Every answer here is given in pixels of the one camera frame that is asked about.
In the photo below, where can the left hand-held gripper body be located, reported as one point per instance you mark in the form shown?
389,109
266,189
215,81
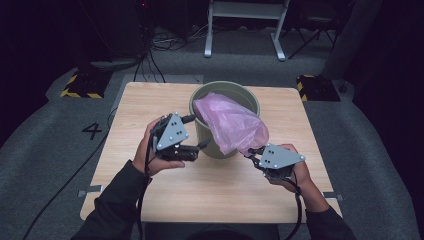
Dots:
171,133

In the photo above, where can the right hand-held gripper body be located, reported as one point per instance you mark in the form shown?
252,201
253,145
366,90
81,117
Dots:
278,158

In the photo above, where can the green plastic bin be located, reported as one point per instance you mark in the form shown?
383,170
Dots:
206,140

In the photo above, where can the pink plastic bag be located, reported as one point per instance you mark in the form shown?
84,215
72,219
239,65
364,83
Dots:
233,123

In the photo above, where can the person's right hand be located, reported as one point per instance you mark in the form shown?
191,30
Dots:
301,178

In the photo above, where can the person's left hand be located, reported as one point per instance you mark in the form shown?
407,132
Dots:
145,156

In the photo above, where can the grey tape strip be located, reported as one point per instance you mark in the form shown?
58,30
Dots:
90,191
335,196

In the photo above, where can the black yellow striped base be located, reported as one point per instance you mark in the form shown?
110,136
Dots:
318,88
86,85

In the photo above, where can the black equipment stand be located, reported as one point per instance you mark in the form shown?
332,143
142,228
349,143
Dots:
113,33

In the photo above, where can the white metal stand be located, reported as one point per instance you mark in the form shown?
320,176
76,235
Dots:
245,10

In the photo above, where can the black tripod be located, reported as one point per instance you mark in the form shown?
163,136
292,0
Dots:
316,26

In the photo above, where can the grey curtain column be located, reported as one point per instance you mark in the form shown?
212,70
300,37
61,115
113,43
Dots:
353,36

